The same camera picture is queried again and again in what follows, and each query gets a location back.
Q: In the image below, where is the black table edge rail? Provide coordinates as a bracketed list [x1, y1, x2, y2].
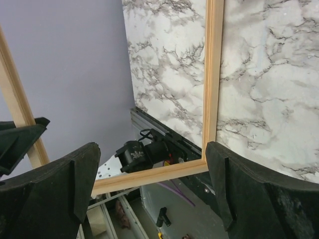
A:
[130, 107, 215, 196]

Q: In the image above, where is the light wooden picture frame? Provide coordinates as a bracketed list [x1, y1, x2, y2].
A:
[0, 0, 224, 196]

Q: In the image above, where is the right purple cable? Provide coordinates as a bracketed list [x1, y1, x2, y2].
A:
[159, 181, 196, 207]

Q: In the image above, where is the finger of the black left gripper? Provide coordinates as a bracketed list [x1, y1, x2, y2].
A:
[0, 117, 50, 176]

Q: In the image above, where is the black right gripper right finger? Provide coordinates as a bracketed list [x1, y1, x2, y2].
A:
[205, 142, 319, 239]

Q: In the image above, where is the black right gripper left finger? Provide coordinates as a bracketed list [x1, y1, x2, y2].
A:
[0, 142, 101, 239]

